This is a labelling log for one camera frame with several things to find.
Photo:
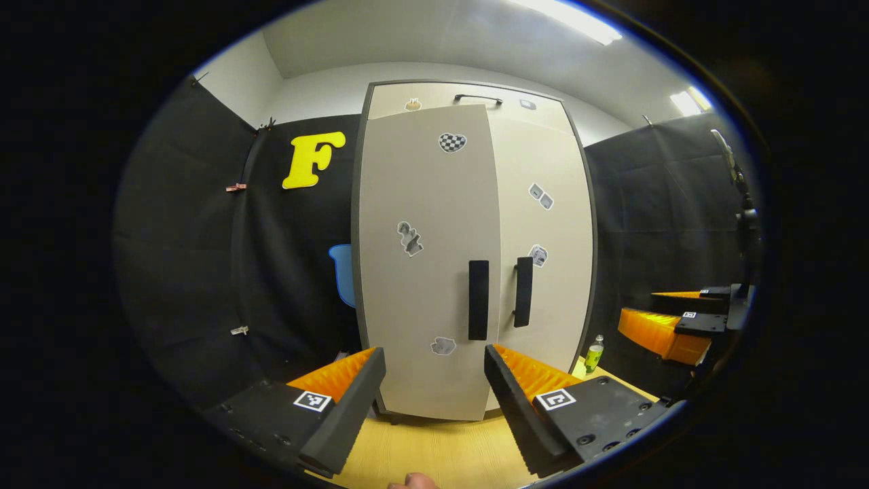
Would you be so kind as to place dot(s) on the white shoe cabinet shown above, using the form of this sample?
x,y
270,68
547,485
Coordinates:
x,y
354,204

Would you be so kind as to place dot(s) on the long ceiling light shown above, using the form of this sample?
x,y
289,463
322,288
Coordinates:
x,y
570,19

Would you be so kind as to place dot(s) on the red clip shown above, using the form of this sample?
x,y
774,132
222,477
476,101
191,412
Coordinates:
x,y
235,187

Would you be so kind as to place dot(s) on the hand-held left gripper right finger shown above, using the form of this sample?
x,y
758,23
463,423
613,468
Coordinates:
x,y
519,414

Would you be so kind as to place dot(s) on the small green label bottle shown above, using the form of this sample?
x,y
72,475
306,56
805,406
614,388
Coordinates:
x,y
595,356

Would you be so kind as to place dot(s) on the small ceiling light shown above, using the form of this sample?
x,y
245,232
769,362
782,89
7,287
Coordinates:
x,y
689,102

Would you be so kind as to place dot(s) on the beige cabinet drawer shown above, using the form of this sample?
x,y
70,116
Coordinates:
x,y
434,95

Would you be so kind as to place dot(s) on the silver clip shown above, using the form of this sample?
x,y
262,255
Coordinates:
x,y
239,331

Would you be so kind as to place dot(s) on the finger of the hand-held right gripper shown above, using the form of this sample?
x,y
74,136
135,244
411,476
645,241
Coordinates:
x,y
692,302
699,324

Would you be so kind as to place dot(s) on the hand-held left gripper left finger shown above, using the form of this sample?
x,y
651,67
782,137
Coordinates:
x,y
346,414

